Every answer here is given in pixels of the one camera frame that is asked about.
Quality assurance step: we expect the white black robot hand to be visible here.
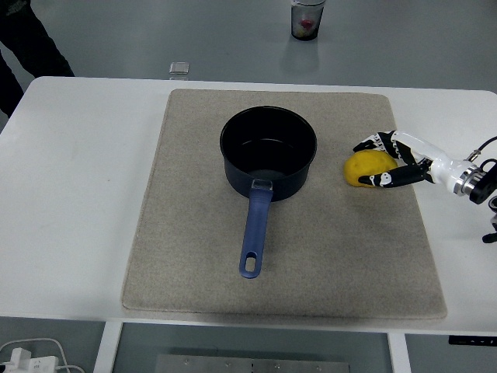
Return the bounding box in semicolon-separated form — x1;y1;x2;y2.
352;129;469;193

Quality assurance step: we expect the beige fabric mat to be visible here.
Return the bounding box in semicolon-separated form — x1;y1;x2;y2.
120;88;447;320

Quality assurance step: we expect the black table control panel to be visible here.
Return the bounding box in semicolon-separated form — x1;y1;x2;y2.
448;335;497;346

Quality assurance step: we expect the white table leg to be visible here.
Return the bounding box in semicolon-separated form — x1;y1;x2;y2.
387;332;412;373
92;321;124;373

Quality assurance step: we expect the grey metal plate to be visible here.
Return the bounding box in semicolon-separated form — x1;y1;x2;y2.
155;354;350;373

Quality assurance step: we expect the small clear plastic box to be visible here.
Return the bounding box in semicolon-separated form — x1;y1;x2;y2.
168;61;191;82

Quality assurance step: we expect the person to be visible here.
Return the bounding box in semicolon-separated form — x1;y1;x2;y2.
0;0;75;120

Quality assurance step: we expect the white power strip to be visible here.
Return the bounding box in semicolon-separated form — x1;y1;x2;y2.
0;347;59;373

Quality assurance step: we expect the blue pot with handle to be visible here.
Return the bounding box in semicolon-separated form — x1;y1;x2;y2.
219;105;318;280

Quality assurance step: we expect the white cable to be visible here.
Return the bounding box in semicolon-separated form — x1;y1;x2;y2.
0;336;85;373

